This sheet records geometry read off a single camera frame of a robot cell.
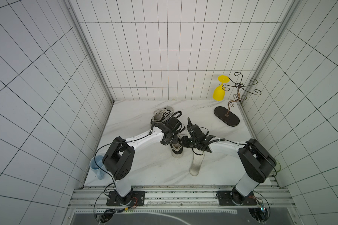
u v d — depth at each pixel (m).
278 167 0.72
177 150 0.83
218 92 0.94
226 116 1.07
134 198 0.72
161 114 1.00
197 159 0.86
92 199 0.74
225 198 0.71
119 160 0.46
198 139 0.71
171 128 0.68
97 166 0.47
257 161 0.46
